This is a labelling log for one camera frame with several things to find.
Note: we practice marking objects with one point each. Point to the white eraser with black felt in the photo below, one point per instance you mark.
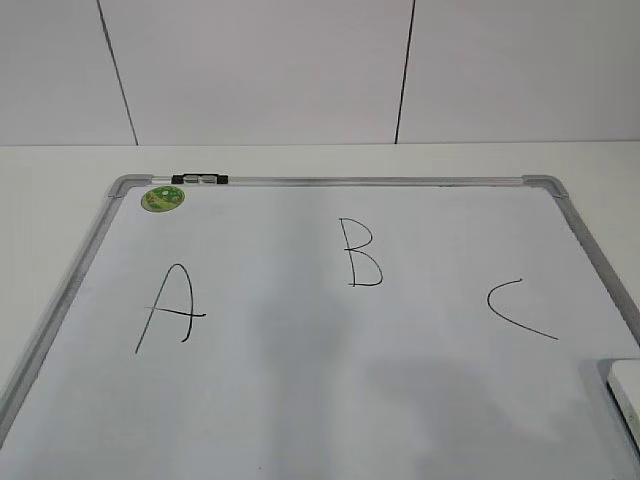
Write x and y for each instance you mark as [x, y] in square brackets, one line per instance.
[624, 382]

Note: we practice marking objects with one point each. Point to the white whiteboard with aluminium frame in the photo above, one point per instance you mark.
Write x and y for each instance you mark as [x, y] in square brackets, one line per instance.
[329, 329]

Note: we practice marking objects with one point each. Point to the black hanging clip on frame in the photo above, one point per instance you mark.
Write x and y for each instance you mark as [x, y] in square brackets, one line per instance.
[206, 179]

